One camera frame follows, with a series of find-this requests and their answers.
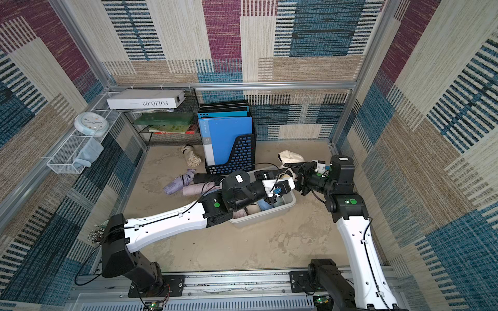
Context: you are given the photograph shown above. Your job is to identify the light blue umbrella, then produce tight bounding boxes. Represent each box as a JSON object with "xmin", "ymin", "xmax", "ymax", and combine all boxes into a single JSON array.
[{"xmin": 258, "ymin": 199, "xmax": 274, "ymax": 211}]

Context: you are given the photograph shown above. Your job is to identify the beige umbrella wooden handle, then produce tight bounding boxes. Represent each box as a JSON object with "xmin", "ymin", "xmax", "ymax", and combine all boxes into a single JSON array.
[{"xmin": 278, "ymin": 150, "xmax": 306, "ymax": 181}]

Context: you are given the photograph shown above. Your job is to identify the lilac umbrella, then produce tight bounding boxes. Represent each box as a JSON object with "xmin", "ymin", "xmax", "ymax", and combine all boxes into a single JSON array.
[{"xmin": 163, "ymin": 168, "xmax": 196, "ymax": 195}]

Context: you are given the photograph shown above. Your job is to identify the mint green umbrella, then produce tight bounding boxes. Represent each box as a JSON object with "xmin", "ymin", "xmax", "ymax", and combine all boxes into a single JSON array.
[{"xmin": 273, "ymin": 197, "xmax": 285, "ymax": 207}]

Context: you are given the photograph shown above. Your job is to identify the beige umbrella black stripes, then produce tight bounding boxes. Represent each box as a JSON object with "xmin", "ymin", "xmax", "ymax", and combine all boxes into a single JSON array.
[{"xmin": 245, "ymin": 203, "xmax": 261, "ymax": 215}]

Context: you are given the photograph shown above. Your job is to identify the pale pink umbrella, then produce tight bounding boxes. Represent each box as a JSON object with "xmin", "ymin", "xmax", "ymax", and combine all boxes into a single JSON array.
[{"xmin": 182, "ymin": 181, "xmax": 220, "ymax": 196}]

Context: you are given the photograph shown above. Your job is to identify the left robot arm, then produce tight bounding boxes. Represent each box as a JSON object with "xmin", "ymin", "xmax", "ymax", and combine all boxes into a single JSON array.
[{"xmin": 101, "ymin": 169, "xmax": 295, "ymax": 295}]

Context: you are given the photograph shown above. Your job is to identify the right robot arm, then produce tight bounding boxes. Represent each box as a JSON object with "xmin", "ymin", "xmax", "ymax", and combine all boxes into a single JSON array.
[{"xmin": 293, "ymin": 155, "xmax": 400, "ymax": 310}]

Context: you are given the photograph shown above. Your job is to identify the white plastic storage box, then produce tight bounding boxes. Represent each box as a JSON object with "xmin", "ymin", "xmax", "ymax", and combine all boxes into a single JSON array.
[{"xmin": 223, "ymin": 168, "xmax": 296, "ymax": 228}]

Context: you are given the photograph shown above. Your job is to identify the cream umbrella at back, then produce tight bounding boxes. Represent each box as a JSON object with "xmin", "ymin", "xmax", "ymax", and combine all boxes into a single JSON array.
[{"xmin": 182, "ymin": 145, "xmax": 202, "ymax": 168}]

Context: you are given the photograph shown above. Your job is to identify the white FOLIO-02 box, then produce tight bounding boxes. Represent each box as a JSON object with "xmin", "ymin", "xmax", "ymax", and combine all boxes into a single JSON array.
[{"xmin": 107, "ymin": 89, "xmax": 185, "ymax": 110}]

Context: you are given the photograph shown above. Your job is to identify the black mesh file holder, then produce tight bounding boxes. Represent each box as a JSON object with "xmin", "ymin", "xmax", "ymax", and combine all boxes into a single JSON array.
[{"xmin": 205, "ymin": 129, "xmax": 255, "ymax": 174}]

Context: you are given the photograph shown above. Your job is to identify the blue clip file folder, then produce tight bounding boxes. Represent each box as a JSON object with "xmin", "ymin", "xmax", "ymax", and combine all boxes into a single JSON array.
[{"xmin": 198, "ymin": 117, "xmax": 252, "ymax": 166}]

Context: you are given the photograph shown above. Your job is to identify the teal file folder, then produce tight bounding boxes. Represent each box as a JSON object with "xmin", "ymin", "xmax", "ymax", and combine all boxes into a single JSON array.
[{"xmin": 197, "ymin": 106, "xmax": 250, "ymax": 119}]

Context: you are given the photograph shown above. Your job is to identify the red and green book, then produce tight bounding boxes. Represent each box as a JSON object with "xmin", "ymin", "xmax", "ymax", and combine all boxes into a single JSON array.
[{"xmin": 149, "ymin": 124, "xmax": 198, "ymax": 135}]

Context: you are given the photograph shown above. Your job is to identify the green book on shelf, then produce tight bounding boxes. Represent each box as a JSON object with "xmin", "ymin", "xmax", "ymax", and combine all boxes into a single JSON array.
[{"xmin": 134, "ymin": 112, "xmax": 194, "ymax": 126}]

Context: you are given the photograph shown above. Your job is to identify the light blue cloth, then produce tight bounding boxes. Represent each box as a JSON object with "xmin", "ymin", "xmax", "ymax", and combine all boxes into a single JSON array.
[{"xmin": 73, "ymin": 138, "xmax": 105, "ymax": 169}]

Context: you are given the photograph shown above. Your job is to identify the white round clock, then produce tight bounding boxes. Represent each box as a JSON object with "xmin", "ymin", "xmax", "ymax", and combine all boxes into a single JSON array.
[{"xmin": 74, "ymin": 112, "xmax": 110, "ymax": 137}]

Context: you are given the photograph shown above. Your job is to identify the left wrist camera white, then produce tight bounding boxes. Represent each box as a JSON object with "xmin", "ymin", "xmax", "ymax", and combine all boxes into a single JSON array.
[{"xmin": 262, "ymin": 180, "xmax": 287, "ymax": 198}]

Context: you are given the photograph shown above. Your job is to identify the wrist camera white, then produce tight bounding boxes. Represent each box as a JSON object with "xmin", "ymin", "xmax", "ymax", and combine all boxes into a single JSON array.
[
  {"xmin": 262, "ymin": 180, "xmax": 287, "ymax": 198},
  {"xmin": 313, "ymin": 160, "xmax": 329, "ymax": 174}
]

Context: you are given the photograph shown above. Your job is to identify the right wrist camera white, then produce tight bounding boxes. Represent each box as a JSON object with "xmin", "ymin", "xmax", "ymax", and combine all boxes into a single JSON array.
[{"xmin": 313, "ymin": 160, "xmax": 329, "ymax": 174}]

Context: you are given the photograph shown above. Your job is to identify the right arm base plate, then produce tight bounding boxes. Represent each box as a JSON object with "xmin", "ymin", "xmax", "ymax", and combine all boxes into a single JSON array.
[{"xmin": 289, "ymin": 266, "xmax": 351, "ymax": 295}]

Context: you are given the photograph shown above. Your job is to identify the black wire shelf rack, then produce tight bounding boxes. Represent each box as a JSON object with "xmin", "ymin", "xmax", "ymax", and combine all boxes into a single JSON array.
[{"xmin": 125, "ymin": 89, "xmax": 201, "ymax": 147}]

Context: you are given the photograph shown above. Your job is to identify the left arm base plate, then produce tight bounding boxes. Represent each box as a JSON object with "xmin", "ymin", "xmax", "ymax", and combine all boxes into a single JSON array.
[{"xmin": 128, "ymin": 274, "xmax": 185, "ymax": 299}]

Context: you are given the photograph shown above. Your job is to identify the white wire wall basket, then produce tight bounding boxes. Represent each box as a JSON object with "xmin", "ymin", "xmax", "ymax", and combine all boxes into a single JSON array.
[{"xmin": 47, "ymin": 92, "xmax": 120, "ymax": 174}]

